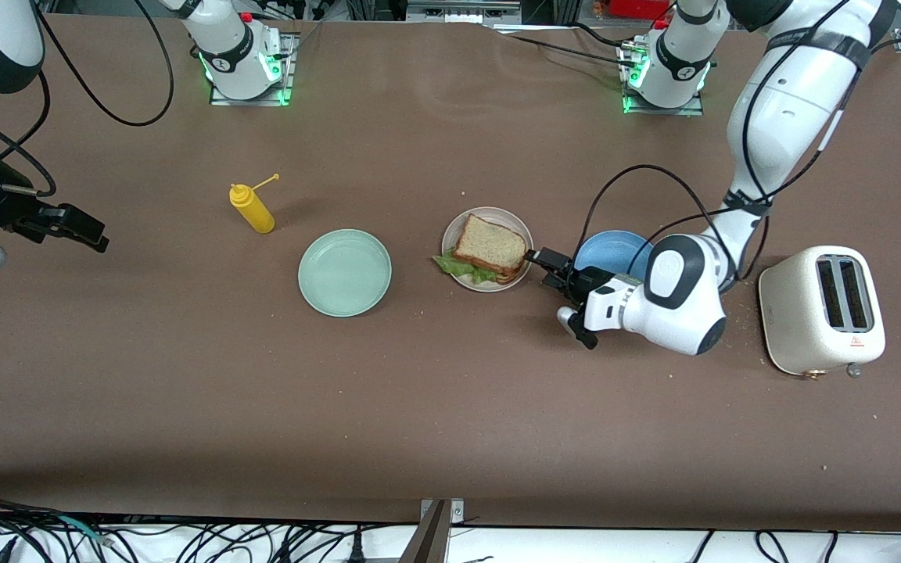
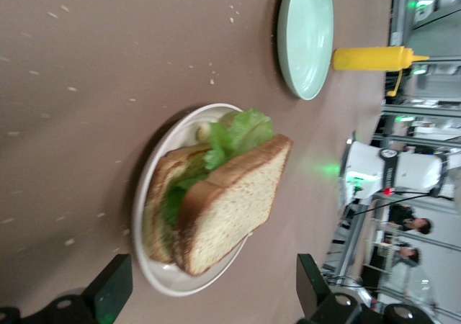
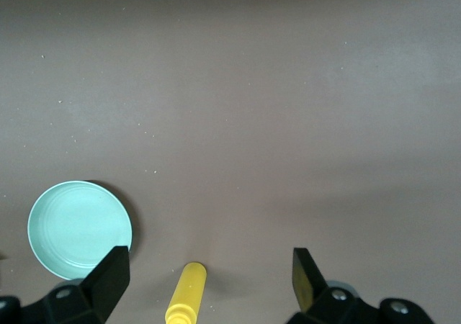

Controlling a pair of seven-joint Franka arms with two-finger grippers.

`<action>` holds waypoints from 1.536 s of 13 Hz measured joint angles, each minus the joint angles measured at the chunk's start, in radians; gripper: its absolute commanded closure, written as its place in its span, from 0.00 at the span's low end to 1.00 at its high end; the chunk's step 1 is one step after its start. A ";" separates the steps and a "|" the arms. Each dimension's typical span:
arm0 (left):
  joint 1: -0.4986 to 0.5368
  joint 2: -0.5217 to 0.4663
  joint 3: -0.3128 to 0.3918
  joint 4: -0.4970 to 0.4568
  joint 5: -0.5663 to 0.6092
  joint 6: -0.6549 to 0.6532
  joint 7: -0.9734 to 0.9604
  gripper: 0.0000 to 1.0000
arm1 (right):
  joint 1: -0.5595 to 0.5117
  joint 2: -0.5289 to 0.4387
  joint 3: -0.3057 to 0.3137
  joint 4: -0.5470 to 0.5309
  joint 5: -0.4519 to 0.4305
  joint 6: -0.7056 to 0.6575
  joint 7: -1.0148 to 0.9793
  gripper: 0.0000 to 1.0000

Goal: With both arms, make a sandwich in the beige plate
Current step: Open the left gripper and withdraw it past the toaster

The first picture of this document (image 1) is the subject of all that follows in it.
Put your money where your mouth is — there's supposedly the beige plate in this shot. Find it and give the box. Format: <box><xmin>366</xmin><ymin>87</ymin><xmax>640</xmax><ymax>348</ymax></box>
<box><xmin>441</xmin><ymin>206</ymin><xmax>535</xmax><ymax>293</ymax></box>

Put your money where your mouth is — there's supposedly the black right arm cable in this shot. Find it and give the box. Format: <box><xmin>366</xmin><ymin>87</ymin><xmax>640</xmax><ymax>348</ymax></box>
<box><xmin>0</xmin><ymin>0</ymin><xmax>176</xmax><ymax>240</ymax></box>

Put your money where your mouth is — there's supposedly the teal floor cable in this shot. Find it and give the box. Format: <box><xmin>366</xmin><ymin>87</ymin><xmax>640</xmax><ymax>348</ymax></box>
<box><xmin>58</xmin><ymin>514</ymin><xmax>112</xmax><ymax>547</ymax></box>

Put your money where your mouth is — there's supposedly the yellow mustard squeeze bottle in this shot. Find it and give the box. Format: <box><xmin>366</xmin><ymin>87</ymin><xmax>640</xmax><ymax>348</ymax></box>
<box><xmin>229</xmin><ymin>173</ymin><xmax>280</xmax><ymax>235</ymax></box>

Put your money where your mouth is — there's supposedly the black floor cable loop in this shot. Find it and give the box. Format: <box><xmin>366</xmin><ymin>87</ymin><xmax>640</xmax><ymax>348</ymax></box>
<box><xmin>756</xmin><ymin>529</ymin><xmax>792</xmax><ymax>563</ymax></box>

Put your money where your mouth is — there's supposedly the silver background box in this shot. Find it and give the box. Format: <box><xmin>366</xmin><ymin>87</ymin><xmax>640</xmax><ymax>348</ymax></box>
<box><xmin>406</xmin><ymin>0</ymin><xmax>522</xmax><ymax>24</ymax></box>

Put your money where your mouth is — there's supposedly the blue plate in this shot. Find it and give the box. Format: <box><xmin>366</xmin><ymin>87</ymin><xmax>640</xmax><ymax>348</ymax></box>
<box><xmin>573</xmin><ymin>230</ymin><xmax>655</xmax><ymax>281</ymax></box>

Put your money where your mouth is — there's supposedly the black floor cable tangle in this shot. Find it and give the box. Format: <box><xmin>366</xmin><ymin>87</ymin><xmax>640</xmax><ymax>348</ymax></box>
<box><xmin>0</xmin><ymin>494</ymin><xmax>390</xmax><ymax>563</ymax></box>

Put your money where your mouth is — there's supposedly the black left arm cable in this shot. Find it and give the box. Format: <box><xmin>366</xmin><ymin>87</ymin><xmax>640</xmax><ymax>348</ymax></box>
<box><xmin>576</xmin><ymin>0</ymin><xmax>901</xmax><ymax>303</ymax></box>

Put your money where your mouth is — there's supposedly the black base cable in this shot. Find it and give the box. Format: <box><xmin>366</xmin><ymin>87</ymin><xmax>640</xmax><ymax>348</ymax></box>
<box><xmin>497</xmin><ymin>31</ymin><xmax>633</xmax><ymax>68</ymax></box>
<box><xmin>570</xmin><ymin>21</ymin><xmax>641</xmax><ymax>49</ymax></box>

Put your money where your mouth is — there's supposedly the green lettuce leaf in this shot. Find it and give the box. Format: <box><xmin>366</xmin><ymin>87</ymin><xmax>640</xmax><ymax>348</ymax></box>
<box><xmin>433</xmin><ymin>249</ymin><xmax>500</xmax><ymax>285</ymax></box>

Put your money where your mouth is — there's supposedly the grey metal strut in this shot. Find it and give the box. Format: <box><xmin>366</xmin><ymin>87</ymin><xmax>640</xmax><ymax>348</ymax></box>
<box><xmin>398</xmin><ymin>500</ymin><xmax>452</xmax><ymax>563</ymax></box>

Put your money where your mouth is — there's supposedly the silver metal bracket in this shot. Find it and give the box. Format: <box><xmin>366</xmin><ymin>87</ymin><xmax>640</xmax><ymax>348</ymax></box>
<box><xmin>419</xmin><ymin>498</ymin><xmax>465</xmax><ymax>525</ymax></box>

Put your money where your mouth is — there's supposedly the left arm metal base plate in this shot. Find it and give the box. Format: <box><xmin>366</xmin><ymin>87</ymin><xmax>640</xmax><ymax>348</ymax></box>
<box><xmin>619</xmin><ymin>43</ymin><xmax>706</xmax><ymax>117</ymax></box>

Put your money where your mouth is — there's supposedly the red background object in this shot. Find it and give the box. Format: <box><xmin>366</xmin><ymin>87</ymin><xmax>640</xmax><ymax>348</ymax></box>
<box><xmin>605</xmin><ymin>0</ymin><xmax>672</xmax><ymax>20</ymax></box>

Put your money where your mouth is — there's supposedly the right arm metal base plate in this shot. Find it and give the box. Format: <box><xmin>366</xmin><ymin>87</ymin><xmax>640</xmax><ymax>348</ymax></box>
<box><xmin>208</xmin><ymin>31</ymin><xmax>296</xmax><ymax>107</ymax></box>

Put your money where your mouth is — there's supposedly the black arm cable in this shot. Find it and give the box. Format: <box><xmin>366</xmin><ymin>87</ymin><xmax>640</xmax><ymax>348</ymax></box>
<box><xmin>0</xmin><ymin>0</ymin><xmax>176</xmax><ymax>240</ymax></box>
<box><xmin>576</xmin><ymin>0</ymin><xmax>901</xmax><ymax>303</ymax></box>

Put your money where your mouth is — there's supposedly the white toaster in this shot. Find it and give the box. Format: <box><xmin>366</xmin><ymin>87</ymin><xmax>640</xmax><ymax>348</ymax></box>
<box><xmin>758</xmin><ymin>246</ymin><xmax>887</xmax><ymax>381</ymax></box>

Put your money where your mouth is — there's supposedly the mint green plate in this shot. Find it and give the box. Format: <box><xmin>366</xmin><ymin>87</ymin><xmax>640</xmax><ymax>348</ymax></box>
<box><xmin>298</xmin><ymin>228</ymin><xmax>393</xmax><ymax>318</ymax></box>

